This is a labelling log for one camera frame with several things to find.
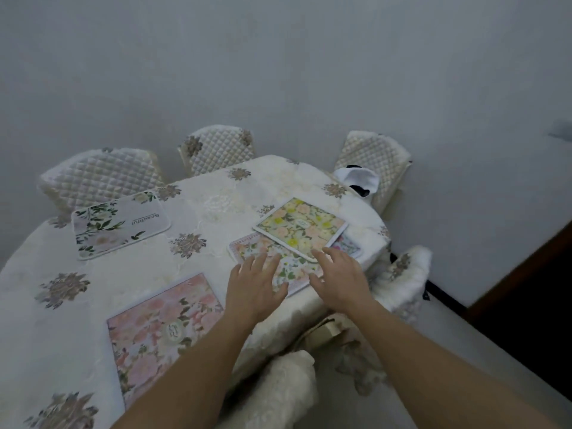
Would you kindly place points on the white and black bag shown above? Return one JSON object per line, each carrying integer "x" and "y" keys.
{"x": 357, "y": 178}

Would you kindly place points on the dark wooden door frame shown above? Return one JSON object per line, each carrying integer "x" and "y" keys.
{"x": 523, "y": 308}

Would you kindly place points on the blue pink floral placemat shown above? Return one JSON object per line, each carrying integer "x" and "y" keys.
{"x": 349, "y": 246}

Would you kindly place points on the person's left middle finger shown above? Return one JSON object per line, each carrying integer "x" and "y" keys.
{"x": 262, "y": 263}

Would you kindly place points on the cream floral tablecloth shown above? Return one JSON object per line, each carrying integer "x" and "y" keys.
{"x": 134, "y": 245}

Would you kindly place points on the person's left thumb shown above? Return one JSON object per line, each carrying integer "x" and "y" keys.
{"x": 280, "y": 292}

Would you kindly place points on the person's left forearm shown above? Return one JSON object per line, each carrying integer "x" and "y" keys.
{"x": 187, "y": 375}

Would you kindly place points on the person's right thumb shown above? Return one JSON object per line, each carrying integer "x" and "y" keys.
{"x": 319, "y": 286}

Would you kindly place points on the person's right hand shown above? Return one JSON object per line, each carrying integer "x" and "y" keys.
{"x": 347, "y": 285}

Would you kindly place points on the person's left little finger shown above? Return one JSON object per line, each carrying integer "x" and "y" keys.
{"x": 235, "y": 272}

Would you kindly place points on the wide quilted cream chair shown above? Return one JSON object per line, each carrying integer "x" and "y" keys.
{"x": 100, "y": 176}

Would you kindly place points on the pastel small-flower placemat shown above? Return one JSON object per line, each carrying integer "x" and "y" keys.
{"x": 290, "y": 270}

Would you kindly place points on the yellow floral placemat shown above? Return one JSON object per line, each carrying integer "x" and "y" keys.
{"x": 301, "y": 227}

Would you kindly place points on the person's right forearm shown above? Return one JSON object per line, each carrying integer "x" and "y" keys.
{"x": 429, "y": 375}

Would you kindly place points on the fluffy white chair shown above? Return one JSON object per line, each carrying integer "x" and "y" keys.
{"x": 404, "y": 281}
{"x": 272, "y": 393}

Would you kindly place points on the person's left hand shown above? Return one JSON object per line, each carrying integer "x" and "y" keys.
{"x": 248, "y": 297}

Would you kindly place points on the person's right middle finger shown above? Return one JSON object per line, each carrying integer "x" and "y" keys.
{"x": 336, "y": 256}

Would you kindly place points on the white leaf print placemat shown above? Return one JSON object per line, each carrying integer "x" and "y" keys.
{"x": 118, "y": 223}

